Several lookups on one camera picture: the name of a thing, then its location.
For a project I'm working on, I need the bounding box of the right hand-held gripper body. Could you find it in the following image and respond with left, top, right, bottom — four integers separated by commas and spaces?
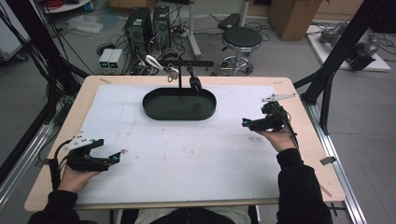
248, 92, 297, 132

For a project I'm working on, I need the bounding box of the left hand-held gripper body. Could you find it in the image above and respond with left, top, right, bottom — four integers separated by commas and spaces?
64, 130, 110, 173

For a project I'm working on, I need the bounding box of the black car key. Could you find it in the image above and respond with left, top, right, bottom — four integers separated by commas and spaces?
185, 62, 203, 93

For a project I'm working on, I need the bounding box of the black key stand with tray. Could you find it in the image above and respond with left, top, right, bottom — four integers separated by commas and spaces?
142, 59, 218, 121

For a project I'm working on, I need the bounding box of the silver car key with strap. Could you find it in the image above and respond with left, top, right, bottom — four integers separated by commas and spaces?
144, 54, 180, 84

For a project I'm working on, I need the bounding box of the person's right hand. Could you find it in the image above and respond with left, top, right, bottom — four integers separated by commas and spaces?
255, 126, 299, 153

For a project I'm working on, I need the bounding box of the person's left hand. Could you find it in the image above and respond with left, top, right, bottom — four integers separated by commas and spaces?
57, 166, 101, 194

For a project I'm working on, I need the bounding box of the dark grey flat piece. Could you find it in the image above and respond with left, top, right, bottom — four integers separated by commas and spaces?
318, 156, 338, 166

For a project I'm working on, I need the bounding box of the white foam mat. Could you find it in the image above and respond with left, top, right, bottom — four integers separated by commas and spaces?
76, 84, 300, 205

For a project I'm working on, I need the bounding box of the black round stool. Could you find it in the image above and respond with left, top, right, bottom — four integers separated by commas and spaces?
217, 25, 264, 77

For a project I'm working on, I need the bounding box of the white floor board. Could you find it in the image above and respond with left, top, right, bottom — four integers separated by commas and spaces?
305, 24, 392, 73

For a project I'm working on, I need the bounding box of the grey bench power supply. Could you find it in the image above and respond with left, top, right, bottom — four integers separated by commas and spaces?
108, 49, 124, 71
98, 48, 115, 71

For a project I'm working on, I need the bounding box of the long tan tape strip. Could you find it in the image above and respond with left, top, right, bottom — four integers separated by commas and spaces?
319, 184, 333, 199

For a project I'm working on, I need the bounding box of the cardboard box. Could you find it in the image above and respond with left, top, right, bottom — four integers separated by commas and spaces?
267, 0, 323, 42

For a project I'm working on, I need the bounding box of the black floor pad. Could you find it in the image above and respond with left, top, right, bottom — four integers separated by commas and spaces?
217, 12, 242, 31

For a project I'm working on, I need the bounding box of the person's torso and lap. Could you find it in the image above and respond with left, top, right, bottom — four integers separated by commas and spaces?
118, 205, 260, 224

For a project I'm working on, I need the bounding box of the small grey machine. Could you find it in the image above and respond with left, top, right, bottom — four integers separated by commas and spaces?
318, 21, 347, 45

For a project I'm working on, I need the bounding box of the white desk leg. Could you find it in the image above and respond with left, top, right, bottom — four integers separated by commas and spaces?
186, 0, 203, 59

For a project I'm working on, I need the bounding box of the large grey and black machine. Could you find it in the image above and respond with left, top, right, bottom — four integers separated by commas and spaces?
345, 30, 381, 72

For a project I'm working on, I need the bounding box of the clear plastic bag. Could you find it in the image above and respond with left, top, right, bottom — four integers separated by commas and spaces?
65, 14, 105, 35

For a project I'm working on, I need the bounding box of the large black computer tower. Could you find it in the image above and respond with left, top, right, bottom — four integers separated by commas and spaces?
124, 7, 154, 62

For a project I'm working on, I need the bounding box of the narrow black computer tower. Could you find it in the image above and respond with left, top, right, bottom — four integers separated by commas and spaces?
152, 5, 172, 50

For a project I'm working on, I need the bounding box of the white round table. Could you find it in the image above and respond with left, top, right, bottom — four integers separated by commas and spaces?
42, 0, 92, 14

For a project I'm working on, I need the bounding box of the right hand-held gripper cable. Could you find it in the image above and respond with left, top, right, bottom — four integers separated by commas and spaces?
275, 106, 301, 150

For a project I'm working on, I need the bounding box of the hand-held gripper cable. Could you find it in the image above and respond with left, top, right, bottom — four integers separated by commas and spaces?
48, 139, 73, 191
275, 106, 301, 150

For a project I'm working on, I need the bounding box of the left hand-held gripper cable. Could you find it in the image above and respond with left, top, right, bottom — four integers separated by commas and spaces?
48, 139, 73, 191

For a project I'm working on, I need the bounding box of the aluminium rail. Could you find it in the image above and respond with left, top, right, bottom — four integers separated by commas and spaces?
0, 122, 55, 204
302, 101, 369, 224

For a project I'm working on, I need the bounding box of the black metal frame post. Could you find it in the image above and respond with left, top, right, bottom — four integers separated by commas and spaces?
293, 0, 396, 135
0, 0, 92, 125

